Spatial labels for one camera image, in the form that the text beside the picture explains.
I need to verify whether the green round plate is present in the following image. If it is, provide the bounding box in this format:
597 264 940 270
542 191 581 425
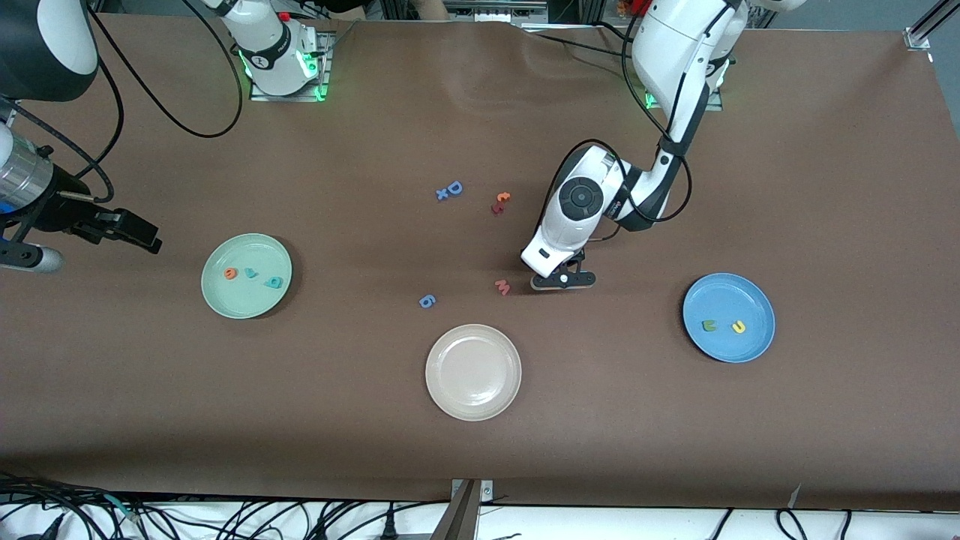
200 232 293 320

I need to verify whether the beige round plate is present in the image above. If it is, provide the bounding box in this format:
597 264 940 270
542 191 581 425
424 323 523 422

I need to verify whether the blue round plate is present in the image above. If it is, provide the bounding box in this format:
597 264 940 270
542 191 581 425
682 272 776 365

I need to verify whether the brown table cover sheet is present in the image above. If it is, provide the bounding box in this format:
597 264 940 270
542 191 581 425
0 13 960 512

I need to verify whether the grey device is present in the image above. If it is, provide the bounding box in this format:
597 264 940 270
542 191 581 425
450 0 548 23

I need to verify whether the aluminium leg profile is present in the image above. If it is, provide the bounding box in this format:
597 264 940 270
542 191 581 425
430 480 482 540

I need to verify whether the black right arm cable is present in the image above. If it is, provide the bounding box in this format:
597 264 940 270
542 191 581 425
0 0 245 203

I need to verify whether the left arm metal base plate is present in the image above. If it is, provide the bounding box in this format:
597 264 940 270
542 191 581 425
643 56 725 112

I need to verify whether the black base power cable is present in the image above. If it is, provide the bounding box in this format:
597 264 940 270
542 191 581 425
525 30 638 61
592 21 638 47

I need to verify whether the small metal bracket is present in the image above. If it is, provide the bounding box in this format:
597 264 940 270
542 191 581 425
450 478 496 503

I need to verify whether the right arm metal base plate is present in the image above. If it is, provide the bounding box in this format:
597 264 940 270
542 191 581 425
249 30 332 103

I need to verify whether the teal floor cable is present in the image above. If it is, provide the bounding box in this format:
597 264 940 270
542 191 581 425
105 493 142 524

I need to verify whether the aluminium frame corner bar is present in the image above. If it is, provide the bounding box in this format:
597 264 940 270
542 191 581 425
902 0 960 52

